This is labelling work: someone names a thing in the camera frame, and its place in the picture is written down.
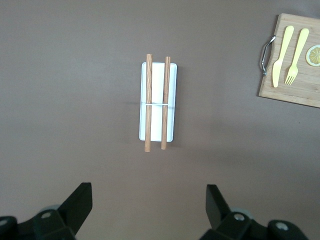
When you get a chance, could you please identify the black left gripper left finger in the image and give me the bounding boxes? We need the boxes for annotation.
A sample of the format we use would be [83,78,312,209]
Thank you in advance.
[0,182,93,240]

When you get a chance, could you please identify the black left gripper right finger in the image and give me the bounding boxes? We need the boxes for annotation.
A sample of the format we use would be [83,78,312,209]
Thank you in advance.
[199,184,309,240]

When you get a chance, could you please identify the wooden rod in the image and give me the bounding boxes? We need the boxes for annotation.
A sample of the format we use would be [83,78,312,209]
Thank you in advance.
[144,53,154,153]
[160,56,172,151]

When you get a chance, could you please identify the white rectangular tray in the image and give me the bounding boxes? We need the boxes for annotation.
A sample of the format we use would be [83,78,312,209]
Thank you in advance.
[138,61,178,143]

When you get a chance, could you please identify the yellow plastic knife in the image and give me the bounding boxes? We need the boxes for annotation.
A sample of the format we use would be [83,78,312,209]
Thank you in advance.
[271,25,295,88]

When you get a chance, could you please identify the lemon slice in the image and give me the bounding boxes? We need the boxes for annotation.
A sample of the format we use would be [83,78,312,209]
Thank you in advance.
[305,44,320,67]

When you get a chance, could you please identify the yellow plastic fork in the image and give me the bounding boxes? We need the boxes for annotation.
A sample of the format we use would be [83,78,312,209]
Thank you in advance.
[284,28,310,86]

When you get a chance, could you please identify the bamboo cutting board with handle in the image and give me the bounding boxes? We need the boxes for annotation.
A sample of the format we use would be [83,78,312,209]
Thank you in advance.
[257,13,320,109]

